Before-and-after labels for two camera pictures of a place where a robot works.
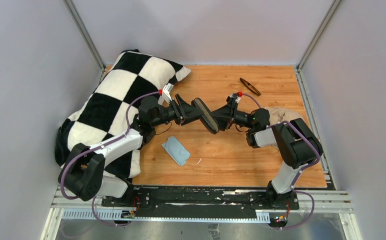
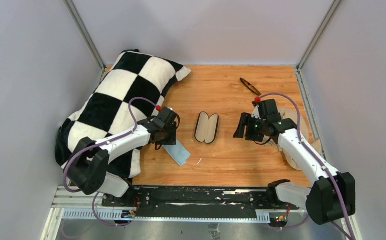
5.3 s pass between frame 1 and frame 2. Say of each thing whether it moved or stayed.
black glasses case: moved
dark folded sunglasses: stayed
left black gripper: moved
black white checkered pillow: stayed
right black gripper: moved
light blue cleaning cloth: stayed
